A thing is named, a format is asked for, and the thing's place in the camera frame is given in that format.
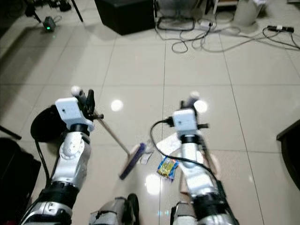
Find small black floor device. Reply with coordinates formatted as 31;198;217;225
43;16;58;34

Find white paper packet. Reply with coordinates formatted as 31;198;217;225
155;134;183;158

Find black round trash bin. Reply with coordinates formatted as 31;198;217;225
30;105;72;144

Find clear plastic wrapper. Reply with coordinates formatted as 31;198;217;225
138;140;155;165

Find yellow blue snack packet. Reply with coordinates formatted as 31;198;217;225
157;156;180;183

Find black metal rod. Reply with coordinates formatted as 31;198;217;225
0;126;23;141

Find white power strip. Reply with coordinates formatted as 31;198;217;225
198;20;215;31

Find black box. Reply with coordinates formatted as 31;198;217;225
94;0;156;36

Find black bag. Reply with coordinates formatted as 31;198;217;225
0;137;44;222

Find robot left leg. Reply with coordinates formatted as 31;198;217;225
88;194;140;225

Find robot leg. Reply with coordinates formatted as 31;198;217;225
88;194;140;225
170;202;198;225

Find robot right leg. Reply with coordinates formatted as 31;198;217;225
170;202;198;225

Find dark furniture corner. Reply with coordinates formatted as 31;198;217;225
276;119;300;168

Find white waste bin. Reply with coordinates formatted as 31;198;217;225
233;0;269;27

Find black power strip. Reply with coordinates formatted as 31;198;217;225
267;24;289;33

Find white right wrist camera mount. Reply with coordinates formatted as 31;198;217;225
172;108;199;137

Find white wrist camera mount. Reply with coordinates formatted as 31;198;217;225
55;97;87;126
172;108;199;137

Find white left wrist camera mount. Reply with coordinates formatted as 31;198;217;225
55;97;87;126

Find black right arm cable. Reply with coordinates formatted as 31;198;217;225
150;118;228;193

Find black floor cable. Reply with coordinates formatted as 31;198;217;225
171;26;300;53

